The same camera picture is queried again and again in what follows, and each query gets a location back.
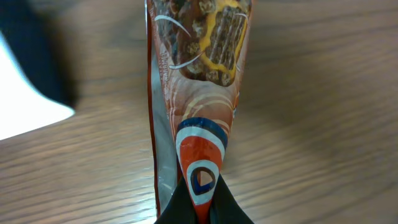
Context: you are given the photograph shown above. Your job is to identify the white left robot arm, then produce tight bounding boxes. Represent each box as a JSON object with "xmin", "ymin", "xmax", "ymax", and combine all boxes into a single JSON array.
[{"xmin": 1, "ymin": 1, "xmax": 75, "ymax": 139}]

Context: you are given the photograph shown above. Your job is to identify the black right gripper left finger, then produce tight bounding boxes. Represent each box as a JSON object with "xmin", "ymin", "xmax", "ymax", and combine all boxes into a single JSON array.
[{"xmin": 155, "ymin": 177, "xmax": 198, "ymax": 224}]

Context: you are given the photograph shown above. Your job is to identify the red snack wrapper packet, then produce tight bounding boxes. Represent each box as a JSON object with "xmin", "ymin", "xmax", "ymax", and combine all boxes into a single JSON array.
[{"xmin": 145, "ymin": 0, "xmax": 253, "ymax": 224}]

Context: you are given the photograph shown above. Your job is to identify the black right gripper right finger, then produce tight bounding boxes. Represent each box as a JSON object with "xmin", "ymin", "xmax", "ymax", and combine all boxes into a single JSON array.
[{"xmin": 210, "ymin": 175, "xmax": 254, "ymax": 224}]

